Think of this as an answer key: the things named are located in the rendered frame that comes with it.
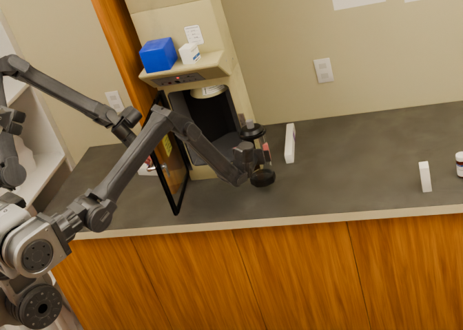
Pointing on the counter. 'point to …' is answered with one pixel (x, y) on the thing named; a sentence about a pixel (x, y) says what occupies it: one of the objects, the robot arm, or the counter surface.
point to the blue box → (158, 55)
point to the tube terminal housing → (149, 18)
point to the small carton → (189, 53)
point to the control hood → (206, 69)
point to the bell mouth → (208, 91)
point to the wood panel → (122, 42)
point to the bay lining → (207, 114)
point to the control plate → (178, 79)
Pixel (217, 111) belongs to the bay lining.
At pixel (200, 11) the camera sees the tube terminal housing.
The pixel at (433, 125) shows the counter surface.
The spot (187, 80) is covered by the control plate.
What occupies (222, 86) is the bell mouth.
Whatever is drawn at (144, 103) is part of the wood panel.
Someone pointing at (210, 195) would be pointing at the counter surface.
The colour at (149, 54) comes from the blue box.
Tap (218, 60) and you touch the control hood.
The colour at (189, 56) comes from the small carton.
